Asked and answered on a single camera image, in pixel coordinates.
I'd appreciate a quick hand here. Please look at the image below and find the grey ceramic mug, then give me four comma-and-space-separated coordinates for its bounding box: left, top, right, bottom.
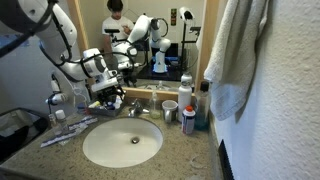
161, 99, 179, 124

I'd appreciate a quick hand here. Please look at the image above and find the tall white bottle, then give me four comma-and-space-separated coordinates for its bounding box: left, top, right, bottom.
177, 73, 194, 124

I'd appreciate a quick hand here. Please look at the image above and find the white power cable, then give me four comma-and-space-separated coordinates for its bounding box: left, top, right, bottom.
68, 81, 92, 105

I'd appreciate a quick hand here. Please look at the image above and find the chrome faucet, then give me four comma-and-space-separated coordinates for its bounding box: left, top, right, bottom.
127, 98, 150, 118

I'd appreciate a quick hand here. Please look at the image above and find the white wall hair dryer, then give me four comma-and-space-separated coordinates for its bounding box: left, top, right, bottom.
45, 73, 69, 115

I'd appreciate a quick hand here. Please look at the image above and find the small bottle with white cap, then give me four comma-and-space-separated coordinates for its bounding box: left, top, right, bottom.
54, 109, 70, 134

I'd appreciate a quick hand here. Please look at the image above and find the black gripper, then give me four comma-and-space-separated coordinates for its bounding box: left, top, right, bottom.
95, 85, 127, 108

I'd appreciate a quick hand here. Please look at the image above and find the blue tube with white cap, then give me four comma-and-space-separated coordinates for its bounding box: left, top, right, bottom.
111, 96, 124, 110

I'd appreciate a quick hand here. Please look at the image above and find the dark toiletries basket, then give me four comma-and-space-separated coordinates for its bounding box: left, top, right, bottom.
87, 99, 127, 118

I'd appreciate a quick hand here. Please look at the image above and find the white oval sink basin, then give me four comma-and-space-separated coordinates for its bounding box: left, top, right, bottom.
82, 117, 165, 169

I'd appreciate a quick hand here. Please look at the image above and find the small clear bottle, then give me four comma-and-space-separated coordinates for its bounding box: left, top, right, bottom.
48, 113, 62, 136

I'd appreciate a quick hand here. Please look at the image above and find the blue mouthwash bottle black cap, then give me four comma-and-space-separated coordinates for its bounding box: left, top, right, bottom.
194, 80, 211, 132

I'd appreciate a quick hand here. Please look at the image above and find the grey hanging towel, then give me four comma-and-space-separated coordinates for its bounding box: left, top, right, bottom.
195, 0, 271, 122

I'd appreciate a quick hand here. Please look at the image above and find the clear soap dispenser bottle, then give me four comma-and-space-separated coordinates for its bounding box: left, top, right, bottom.
148, 89, 162, 120

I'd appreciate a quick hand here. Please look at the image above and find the clear plastic ring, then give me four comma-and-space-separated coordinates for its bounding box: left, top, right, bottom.
189, 155, 208, 170

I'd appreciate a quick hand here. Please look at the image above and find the white can with red cap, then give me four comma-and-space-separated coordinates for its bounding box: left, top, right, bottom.
181, 105, 197, 136

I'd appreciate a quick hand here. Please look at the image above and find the black wall vent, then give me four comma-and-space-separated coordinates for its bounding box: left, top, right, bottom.
218, 139, 236, 180

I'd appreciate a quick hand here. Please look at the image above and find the wood framed wall mirror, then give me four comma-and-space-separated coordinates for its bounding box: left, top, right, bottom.
65, 0, 221, 102

